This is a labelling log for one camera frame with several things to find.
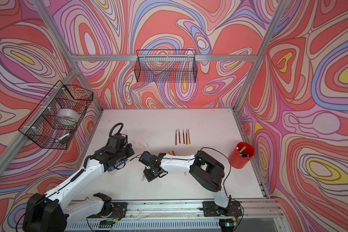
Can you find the grey duct tape roll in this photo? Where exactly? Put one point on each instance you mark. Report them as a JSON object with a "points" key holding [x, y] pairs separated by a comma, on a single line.
{"points": [[67, 117]]}

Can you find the black wire basket left wall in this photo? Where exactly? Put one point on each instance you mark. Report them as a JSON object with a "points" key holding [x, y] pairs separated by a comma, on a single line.
{"points": [[44, 129]]}

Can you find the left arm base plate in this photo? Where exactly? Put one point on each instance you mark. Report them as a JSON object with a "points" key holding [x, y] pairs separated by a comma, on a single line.
{"points": [[117, 211]]}

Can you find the small object in left basket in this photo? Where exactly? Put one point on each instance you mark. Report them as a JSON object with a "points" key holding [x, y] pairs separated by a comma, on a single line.
{"points": [[63, 139]]}

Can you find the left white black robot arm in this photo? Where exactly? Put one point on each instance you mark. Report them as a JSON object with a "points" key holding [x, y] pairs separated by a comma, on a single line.
{"points": [[50, 212]]}

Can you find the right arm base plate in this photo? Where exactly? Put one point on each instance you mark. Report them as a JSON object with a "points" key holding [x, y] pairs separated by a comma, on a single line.
{"points": [[210, 209]]}

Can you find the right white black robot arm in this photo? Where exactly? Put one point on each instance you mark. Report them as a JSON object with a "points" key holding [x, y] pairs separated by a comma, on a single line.
{"points": [[205, 169]]}

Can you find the black wire basket back wall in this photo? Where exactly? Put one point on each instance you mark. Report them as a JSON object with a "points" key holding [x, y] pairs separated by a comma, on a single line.
{"points": [[166, 66]]}

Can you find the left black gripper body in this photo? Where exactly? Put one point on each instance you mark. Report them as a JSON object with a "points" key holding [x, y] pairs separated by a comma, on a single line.
{"points": [[126, 152]]}

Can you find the red plastic cup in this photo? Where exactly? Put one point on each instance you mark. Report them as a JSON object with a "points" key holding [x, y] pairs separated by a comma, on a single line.
{"points": [[241, 155]]}

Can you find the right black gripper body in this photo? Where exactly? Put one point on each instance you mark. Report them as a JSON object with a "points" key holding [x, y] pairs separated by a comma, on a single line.
{"points": [[150, 174]]}

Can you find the blue treehouse paperback book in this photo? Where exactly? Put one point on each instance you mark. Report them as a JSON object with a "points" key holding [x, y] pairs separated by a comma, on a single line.
{"points": [[117, 165]]}

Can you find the black wire basket wall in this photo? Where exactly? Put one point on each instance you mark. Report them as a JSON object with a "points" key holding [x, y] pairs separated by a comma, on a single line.
{"points": [[166, 66], [44, 129]]}

